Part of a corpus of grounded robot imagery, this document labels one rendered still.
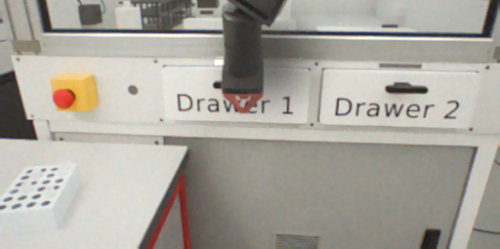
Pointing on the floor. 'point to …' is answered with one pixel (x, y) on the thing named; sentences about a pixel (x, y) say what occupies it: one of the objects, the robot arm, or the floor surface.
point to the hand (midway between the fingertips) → (243, 103)
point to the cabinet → (314, 183)
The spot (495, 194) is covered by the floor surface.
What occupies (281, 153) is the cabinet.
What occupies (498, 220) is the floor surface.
